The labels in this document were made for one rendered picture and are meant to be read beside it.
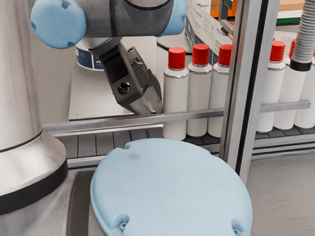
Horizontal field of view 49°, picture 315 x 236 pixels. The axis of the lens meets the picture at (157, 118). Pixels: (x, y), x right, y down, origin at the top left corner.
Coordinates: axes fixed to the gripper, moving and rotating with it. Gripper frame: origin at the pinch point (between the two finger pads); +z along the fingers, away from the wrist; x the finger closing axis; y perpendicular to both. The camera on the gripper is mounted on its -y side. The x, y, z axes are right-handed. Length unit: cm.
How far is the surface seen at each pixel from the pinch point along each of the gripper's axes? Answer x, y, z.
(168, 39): -10, 59, 11
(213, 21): -22.7, 25.6, -0.9
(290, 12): -75, 115, 58
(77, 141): 17.8, 1.8, -3.9
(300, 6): -83, 120, 61
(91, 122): 10.6, -3.8, -9.2
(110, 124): 7.7, -3.9, -6.7
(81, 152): 17.0, -2.2, -3.5
